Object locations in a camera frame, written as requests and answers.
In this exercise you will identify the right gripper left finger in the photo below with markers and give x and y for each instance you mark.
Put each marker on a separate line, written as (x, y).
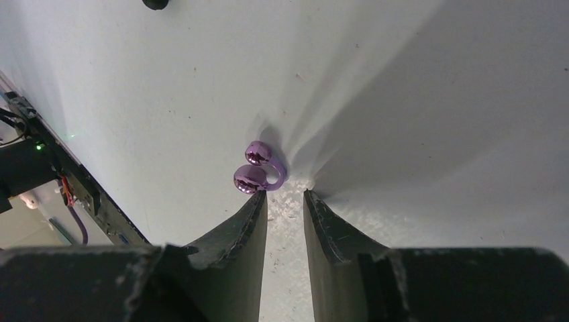
(217, 277)

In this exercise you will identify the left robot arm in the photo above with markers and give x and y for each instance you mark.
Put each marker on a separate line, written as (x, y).
(23, 168)

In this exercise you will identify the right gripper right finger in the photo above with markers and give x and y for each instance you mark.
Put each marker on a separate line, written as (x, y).
(355, 278)

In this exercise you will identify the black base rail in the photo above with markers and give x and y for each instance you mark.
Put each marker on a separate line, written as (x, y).
(79, 187)

